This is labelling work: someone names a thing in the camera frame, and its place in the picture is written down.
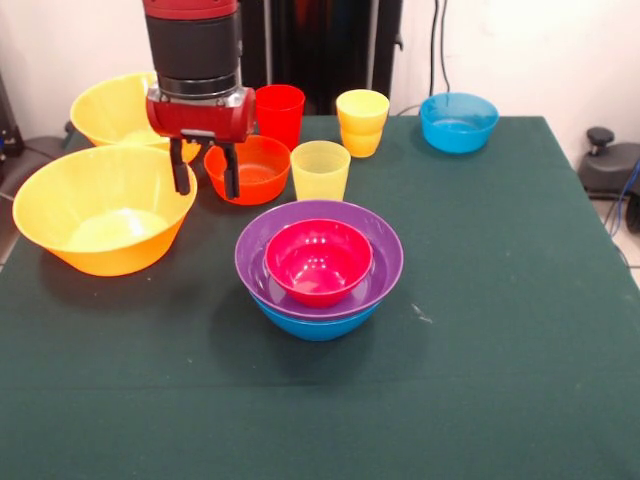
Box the small red-orange bowl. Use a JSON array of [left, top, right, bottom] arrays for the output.
[[203, 134, 292, 206]]

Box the yellow stepped cup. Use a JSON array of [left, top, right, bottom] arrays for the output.
[[335, 89, 391, 159]]

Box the small pink bowl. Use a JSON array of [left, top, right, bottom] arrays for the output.
[[263, 218, 375, 309]]

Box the large orange bowl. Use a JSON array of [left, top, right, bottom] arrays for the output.
[[12, 145, 199, 277], [69, 70, 202, 164]]

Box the black wall cable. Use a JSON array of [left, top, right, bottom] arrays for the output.
[[428, 0, 452, 95]]

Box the small light blue bowl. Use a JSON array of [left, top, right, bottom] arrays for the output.
[[418, 92, 500, 155]]

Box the dark green table cloth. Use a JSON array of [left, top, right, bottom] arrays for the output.
[[0, 114, 640, 480]]

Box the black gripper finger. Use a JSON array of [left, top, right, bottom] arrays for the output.
[[168, 137, 193, 197], [219, 142, 243, 201]]

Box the pale yellow translucent cup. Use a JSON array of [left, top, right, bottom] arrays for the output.
[[289, 141, 352, 204]]

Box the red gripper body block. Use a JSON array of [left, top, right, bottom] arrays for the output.
[[145, 85, 258, 147]]

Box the purple bowl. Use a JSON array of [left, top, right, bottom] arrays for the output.
[[234, 199, 405, 322]]

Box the black tripod base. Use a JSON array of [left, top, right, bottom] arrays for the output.
[[0, 122, 76, 196], [582, 127, 640, 201]]

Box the red cup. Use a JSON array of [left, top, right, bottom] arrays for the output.
[[253, 84, 306, 152]]

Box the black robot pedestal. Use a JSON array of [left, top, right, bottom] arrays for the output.
[[239, 0, 404, 117]]

